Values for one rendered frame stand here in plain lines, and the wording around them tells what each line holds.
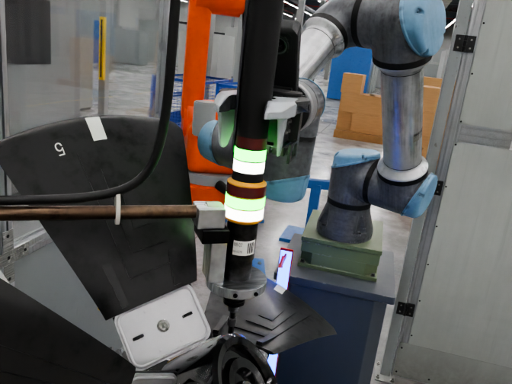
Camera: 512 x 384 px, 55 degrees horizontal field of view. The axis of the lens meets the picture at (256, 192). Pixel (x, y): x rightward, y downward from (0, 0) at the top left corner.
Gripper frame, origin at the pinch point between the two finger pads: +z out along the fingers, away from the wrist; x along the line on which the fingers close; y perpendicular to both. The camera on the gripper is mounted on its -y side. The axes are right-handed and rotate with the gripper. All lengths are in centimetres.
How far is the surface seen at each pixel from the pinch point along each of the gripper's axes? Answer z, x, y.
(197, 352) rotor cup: 6.9, 0.2, 23.9
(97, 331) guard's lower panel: -88, 70, 96
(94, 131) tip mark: -3.9, 19.1, 6.2
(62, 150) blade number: 0.0, 20.6, 8.1
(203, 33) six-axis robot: -377, 152, -12
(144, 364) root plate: 6.5, 6.1, 27.4
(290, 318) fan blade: -18.0, -5.3, 32.4
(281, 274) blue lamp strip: -37, 0, 35
